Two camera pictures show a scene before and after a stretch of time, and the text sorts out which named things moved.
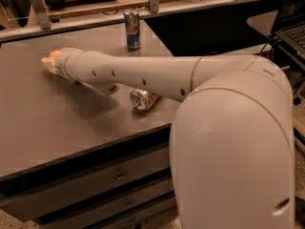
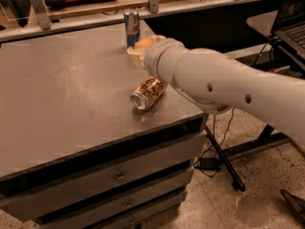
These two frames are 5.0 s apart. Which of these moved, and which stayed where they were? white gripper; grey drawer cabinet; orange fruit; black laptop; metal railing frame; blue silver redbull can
Moved: white gripper; orange fruit
Stayed: blue silver redbull can; grey drawer cabinet; black laptop; metal railing frame
